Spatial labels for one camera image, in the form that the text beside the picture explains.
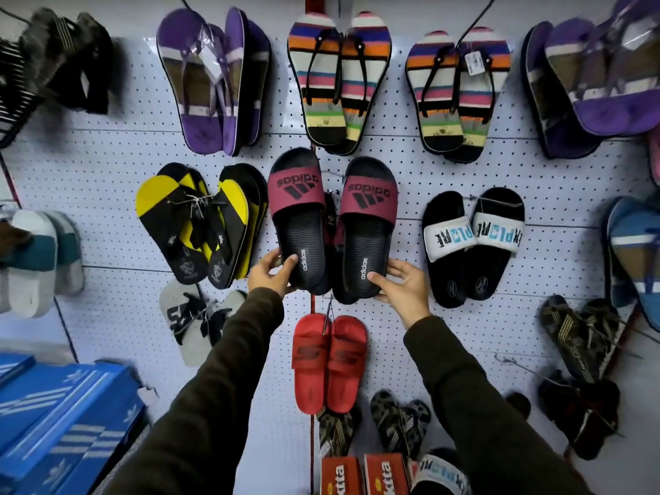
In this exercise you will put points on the black and yellow flip-flop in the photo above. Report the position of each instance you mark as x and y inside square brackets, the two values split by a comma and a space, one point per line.
[167, 221]
[234, 226]

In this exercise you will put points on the black white-striped sandal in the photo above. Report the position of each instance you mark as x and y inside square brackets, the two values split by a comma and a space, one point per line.
[15, 92]

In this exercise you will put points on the red upright rail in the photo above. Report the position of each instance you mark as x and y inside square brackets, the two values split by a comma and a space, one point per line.
[313, 2]

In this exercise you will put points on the person's right forearm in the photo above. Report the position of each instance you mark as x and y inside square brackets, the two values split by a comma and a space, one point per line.
[479, 417]

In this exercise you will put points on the dark grey sandal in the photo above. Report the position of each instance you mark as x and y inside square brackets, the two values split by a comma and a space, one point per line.
[72, 61]

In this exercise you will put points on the blue striped shoe box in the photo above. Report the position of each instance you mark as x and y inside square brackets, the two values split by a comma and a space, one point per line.
[13, 365]
[77, 448]
[56, 396]

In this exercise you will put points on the person's right hand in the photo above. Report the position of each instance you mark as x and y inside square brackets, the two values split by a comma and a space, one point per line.
[410, 298]

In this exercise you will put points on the person's left hand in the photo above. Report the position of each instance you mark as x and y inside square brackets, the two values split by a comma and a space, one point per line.
[264, 278]

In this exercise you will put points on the purple striped flip-flop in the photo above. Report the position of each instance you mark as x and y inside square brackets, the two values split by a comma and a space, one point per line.
[193, 87]
[613, 82]
[546, 103]
[247, 82]

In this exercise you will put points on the person's left forearm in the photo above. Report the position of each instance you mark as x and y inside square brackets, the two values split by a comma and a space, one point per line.
[216, 396]

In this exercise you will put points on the blue striped flip-flop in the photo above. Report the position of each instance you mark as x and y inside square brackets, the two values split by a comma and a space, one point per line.
[642, 257]
[618, 273]

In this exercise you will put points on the pink flip-flop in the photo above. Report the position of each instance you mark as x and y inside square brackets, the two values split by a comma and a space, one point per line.
[655, 154]

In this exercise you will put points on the multicolour striped flip-flop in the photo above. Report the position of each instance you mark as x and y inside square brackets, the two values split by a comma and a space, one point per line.
[319, 87]
[482, 103]
[368, 72]
[438, 108]

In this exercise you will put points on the black sandal pair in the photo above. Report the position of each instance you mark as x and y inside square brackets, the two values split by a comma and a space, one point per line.
[582, 412]

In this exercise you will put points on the person's left thumb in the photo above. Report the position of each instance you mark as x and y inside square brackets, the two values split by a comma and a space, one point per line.
[288, 273]

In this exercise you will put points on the red slide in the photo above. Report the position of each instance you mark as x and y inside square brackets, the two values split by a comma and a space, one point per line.
[309, 360]
[346, 363]

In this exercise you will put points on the person's right thumb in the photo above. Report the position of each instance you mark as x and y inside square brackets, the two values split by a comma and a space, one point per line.
[381, 284]

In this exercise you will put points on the orange shoe box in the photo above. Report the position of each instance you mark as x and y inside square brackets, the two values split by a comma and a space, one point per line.
[385, 474]
[340, 476]

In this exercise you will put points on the dark patterned flip-flop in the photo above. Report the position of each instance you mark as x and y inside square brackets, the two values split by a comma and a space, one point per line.
[418, 422]
[567, 335]
[387, 420]
[338, 433]
[603, 329]

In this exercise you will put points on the white price tag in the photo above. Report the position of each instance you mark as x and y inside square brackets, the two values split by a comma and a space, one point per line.
[475, 63]

